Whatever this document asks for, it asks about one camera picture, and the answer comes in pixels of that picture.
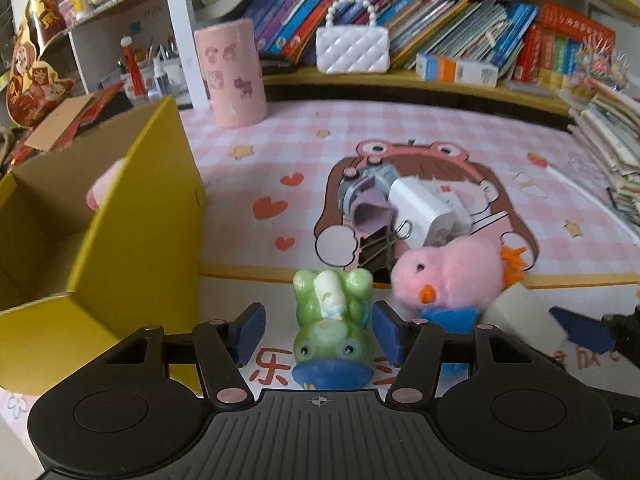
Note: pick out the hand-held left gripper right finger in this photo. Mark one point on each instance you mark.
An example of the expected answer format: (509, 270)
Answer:
(386, 332)

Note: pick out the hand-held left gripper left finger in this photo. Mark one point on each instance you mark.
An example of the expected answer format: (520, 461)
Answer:
(250, 332)

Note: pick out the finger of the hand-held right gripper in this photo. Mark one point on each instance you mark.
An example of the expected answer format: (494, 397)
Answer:
(627, 415)
(582, 332)

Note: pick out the green frog toy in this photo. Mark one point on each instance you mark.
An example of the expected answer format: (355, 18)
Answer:
(330, 345)

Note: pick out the pink fluffy chick toy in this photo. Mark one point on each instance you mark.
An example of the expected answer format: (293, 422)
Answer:
(450, 275)

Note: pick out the yellow cardboard box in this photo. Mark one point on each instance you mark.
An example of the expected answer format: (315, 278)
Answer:
(150, 240)

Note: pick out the black binder clip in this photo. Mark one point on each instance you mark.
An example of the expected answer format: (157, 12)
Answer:
(372, 255)

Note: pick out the white charger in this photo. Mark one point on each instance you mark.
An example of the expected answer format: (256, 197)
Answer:
(425, 205)

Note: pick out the cartoon printed desk mat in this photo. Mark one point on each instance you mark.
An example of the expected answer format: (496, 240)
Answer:
(280, 160)

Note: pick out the pile of workbooks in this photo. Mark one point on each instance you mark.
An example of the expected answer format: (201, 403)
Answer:
(607, 130)

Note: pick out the pink plush toy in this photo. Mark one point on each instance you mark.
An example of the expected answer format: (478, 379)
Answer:
(102, 190)

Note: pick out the wooden bookshelf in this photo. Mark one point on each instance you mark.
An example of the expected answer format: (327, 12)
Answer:
(350, 80)

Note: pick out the pink cartoon cylinder container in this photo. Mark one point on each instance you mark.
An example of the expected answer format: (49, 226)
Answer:
(230, 75)

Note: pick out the white glue bottle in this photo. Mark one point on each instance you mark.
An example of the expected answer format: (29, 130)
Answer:
(161, 77)

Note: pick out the clear pen holder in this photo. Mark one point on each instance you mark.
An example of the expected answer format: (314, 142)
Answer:
(170, 72)

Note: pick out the orange white box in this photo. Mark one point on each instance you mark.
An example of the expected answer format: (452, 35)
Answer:
(457, 70)

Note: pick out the red printed paper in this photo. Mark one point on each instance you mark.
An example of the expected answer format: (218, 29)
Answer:
(97, 105)

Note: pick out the brown cardboard sheet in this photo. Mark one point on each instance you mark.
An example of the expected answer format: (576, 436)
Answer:
(57, 125)

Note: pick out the white quilted handbag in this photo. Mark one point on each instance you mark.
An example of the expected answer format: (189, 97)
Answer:
(352, 50)

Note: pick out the red tassel ornament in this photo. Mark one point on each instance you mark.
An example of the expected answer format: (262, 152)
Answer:
(132, 67)

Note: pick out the red thick book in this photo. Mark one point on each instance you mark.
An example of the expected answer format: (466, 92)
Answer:
(575, 30)

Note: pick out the row of colourful books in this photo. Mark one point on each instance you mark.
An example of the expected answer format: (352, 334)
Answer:
(430, 15)

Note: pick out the red gold festive decoration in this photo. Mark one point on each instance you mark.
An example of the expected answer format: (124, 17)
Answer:
(35, 85)

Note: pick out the grey shelf unit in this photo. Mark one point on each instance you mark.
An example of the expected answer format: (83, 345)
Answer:
(107, 25)

